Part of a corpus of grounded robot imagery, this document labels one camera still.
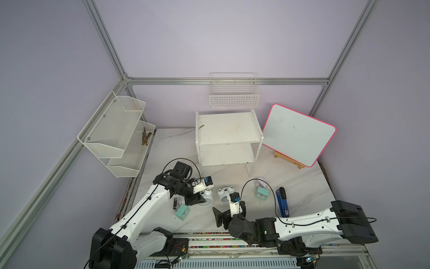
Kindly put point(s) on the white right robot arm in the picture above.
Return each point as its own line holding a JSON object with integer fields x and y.
{"x": 300, "y": 236}

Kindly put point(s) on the white wire wall basket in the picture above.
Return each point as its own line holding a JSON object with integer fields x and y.
{"x": 233, "y": 90}

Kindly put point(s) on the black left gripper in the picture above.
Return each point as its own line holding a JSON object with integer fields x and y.
{"x": 194, "y": 199}

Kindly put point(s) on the white mesh bin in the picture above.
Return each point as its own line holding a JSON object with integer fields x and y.
{"x": 108, "y": 134}
{"x": 130, "y": 164}

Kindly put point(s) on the aluminium frame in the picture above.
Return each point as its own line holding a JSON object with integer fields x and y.
{"x": 48, "y": 52}

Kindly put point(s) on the small clear grey box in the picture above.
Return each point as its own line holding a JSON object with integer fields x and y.
{"x": 177, "y": 204}

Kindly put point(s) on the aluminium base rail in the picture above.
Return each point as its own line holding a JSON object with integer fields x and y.
{"x": 218, "y": 250}

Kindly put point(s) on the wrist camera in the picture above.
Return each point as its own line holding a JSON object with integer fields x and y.
{"x": 202, "y": 184}
{"x": 234, "y": 199}

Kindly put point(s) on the white twin-bell alarm clock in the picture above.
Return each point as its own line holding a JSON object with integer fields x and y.
{"x": 224, "y": 193}
{"x": 208, "y": 197}

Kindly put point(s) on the white two-tier shelf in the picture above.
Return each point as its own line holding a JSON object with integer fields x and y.
{"x": 229, "y": 139}

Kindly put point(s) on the pink-rimmed whiteboard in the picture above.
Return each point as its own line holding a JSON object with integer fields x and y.
{"x": 295, "y": 135}

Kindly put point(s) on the small white box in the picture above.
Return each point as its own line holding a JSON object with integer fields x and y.
{"x": 260, "y": 183}

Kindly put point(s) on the mint square alarm clock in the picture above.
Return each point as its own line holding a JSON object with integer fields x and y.
{"x": 182, "y": 212}
{"x": 262, "y": 193}

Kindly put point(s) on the blue stapler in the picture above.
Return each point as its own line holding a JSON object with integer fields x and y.
{"x": 282, "y": 202}

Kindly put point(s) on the white mesh upper bin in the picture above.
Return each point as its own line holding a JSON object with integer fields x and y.
{"x": 108, "y": 134}

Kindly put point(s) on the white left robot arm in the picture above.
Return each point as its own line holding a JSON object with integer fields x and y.
{"x": 120, "y": 246}

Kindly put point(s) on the white mesh lower bin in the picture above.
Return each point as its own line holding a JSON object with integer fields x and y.
{"x": 130, "y": 164}

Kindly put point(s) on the wooden whiteboard easel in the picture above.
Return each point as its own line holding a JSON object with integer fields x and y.
{"x": 279, "y": 155}

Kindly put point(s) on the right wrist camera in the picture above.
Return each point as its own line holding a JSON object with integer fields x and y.
{"x": 234, "y": 199}

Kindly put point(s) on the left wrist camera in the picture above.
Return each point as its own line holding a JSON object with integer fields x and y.
{"x": 202, "y": 184}

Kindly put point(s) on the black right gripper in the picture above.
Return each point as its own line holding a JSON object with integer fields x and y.
{"x": 219, "y": 216}

